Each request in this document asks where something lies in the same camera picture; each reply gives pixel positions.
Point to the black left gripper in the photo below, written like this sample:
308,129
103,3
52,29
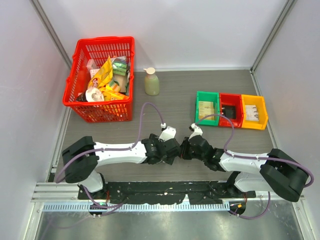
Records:
155,138

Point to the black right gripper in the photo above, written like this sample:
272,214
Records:
183,154

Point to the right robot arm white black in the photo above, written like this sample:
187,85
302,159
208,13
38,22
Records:
271,172

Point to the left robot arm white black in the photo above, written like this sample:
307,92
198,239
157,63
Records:
81,159

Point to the cards in green bin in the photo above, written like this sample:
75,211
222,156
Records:
205,108

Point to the cards in yellow bin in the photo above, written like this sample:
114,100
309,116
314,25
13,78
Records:
251,113

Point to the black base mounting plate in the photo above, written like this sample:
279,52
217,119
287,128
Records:
168,192

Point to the black item in red bin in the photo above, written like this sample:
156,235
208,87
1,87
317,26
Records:
229,111

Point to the green plastic bin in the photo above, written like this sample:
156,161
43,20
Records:
208,96

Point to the red plastic shopping basket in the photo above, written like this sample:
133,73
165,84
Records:
99,49

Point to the red plastic bin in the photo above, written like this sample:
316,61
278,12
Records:
236,100

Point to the yellow plastic bin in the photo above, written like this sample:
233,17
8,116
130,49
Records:
259,101

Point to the green soap dispenser bottle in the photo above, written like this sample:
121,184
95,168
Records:
151,82

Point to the white paper roll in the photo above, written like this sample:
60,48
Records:
93,94

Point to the yellow snack bag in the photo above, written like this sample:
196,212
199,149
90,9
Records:
103,80

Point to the green snack packet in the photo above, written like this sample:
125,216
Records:
120,65

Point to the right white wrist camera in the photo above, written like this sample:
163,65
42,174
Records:
195,130

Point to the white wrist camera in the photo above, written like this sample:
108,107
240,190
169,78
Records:
195,130
167,132

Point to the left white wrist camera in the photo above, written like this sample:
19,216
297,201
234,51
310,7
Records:
167,132

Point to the aluminium frame rail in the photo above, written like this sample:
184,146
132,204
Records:
52,192

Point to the white slotted cable duct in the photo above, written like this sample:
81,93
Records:
86,206

